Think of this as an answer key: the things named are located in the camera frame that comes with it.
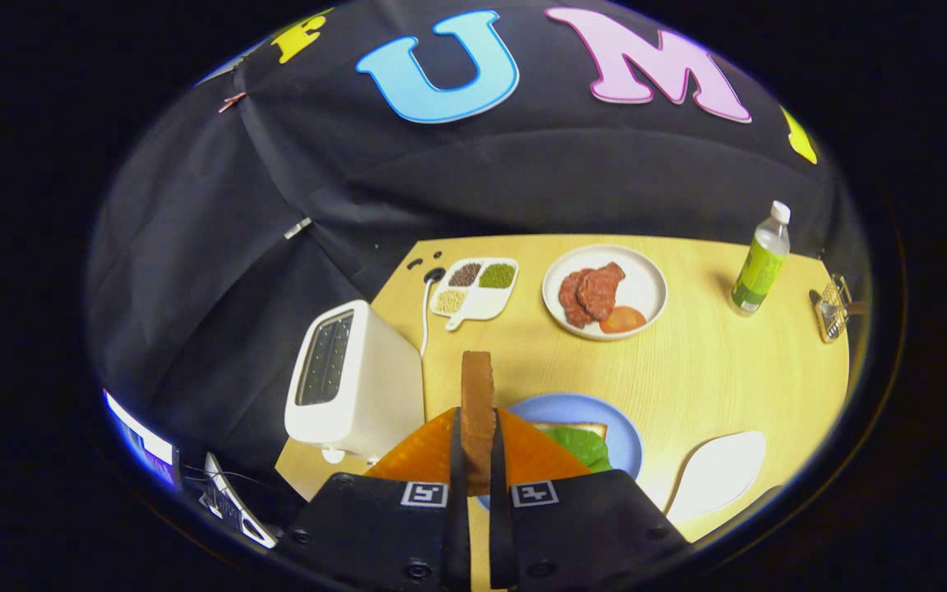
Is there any white toaster cable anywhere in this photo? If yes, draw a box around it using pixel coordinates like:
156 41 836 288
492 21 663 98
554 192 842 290
420 267 447 358

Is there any green lettuce leaf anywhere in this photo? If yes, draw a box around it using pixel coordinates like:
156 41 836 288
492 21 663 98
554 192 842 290
541 425 614 474

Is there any brown meat patty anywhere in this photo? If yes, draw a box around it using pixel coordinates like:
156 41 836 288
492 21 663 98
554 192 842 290
558 269 594 329
577 262 626 321

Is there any green-label plastic bottle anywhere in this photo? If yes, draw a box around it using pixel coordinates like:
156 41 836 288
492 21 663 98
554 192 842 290
728 200 792 317

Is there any white round plate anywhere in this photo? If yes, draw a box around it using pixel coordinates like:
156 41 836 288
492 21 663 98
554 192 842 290
542 244 669 341

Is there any lit computer screen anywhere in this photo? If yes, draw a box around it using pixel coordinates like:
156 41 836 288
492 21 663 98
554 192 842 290
104 391 181 490

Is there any toasted bread slice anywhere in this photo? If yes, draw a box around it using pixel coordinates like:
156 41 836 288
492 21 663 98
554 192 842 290
460 351 497 497

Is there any white rounded square plate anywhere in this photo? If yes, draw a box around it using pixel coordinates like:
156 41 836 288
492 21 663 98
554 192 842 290
665 430 768 525

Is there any white-edged dark device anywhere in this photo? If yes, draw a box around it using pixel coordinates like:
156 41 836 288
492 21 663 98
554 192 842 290
201 452 279 550

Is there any blue round plate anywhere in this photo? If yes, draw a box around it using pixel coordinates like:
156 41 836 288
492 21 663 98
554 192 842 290
473 393 644 512

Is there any white divided dish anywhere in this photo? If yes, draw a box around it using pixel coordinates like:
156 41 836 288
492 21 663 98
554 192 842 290
430 257 520 331

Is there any white toaster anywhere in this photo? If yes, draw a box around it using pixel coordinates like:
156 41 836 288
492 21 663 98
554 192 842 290
284 300 427 465

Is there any red tomato slice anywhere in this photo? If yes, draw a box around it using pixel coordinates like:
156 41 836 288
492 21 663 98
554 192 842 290
599 306 648 334

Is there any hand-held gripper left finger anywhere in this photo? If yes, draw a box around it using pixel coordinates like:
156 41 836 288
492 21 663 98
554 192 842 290
280 406 472 592

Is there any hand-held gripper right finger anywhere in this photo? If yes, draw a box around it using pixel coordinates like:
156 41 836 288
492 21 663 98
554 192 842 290
488 406 692 591

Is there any white bread slice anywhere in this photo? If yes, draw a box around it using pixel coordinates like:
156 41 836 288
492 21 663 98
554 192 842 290
533 421 608 441

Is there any black backdrop cloth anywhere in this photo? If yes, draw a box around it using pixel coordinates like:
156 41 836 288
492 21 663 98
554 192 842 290
87 0 852 502

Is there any small wire basket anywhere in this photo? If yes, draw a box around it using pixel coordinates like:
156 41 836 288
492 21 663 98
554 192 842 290
815 274 854 344

